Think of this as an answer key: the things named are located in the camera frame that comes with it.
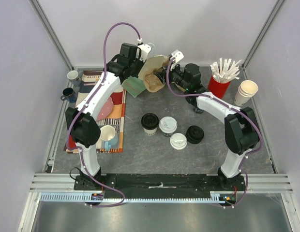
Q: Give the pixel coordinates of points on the green patterned paper bag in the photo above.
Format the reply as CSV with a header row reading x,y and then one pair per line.
x,y
133,86

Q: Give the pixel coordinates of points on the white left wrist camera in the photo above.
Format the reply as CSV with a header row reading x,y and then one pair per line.
x,y
144,50

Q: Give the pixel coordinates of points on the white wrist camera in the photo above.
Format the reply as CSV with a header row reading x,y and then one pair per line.
x,y
144,50
176,57

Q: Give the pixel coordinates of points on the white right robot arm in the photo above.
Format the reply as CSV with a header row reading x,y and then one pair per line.
x,y
242,133

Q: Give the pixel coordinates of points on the aluminium frame post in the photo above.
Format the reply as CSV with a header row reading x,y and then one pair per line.
x,y
265,28
47,25

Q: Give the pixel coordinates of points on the pink dotted plate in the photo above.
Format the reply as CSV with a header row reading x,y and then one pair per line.
x,y
106,109

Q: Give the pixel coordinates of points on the grey ceramic mug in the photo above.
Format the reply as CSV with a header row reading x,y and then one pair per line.
x,y
75,78

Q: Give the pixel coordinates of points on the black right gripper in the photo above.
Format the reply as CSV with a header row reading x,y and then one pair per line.
x,y
163,74

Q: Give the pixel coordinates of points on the light blue ceramic mug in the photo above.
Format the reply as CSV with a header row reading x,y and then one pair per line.
x,y
109,137

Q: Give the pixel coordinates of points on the red ribbed paper cup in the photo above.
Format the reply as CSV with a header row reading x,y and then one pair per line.
x,y
216,88

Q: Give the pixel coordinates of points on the white plastic cup lid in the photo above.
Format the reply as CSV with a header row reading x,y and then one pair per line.
x,y
168,124

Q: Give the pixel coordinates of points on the white lid stack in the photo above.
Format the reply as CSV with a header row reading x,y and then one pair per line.
x,y
178,141

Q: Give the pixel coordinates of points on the brown pulp cup carrier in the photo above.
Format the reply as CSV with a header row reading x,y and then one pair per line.
x,y
152,66

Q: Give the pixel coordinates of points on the dark blue ceramic mug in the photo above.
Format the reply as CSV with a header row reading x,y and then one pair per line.
x,y
69,95

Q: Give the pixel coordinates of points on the black plastic cup lid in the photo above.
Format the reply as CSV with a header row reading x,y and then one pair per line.
x,y
149,121

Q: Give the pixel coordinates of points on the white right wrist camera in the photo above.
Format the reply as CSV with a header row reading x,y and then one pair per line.
x,y
176,57

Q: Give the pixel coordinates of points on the white slotted cable duct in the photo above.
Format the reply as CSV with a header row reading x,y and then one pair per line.
x,y
99,198

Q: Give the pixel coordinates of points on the white paper cup stack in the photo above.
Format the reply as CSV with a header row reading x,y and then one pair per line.
x,y
246,90

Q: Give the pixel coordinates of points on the aluminium frame post right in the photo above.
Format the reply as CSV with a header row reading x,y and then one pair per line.
x,y
265,28

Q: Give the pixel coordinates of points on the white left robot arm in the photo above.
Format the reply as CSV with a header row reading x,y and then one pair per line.
x,y
81,121

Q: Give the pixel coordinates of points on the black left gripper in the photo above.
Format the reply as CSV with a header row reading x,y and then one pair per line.
x,y
141,64

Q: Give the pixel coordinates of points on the white wrapped straws bundle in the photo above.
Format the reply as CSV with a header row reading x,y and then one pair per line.
x,y
225,70

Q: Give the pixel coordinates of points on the black paper cup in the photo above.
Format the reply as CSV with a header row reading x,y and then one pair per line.
x,y
167,133
197,110

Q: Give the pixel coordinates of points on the black plastic lid stack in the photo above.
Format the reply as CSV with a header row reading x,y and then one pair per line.
x,y
194,134

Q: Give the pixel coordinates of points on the aluminium frame post left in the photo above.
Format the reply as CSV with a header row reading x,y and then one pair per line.
x,y
47,25

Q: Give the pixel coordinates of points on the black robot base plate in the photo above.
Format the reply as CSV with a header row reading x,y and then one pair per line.
x,y
160,185

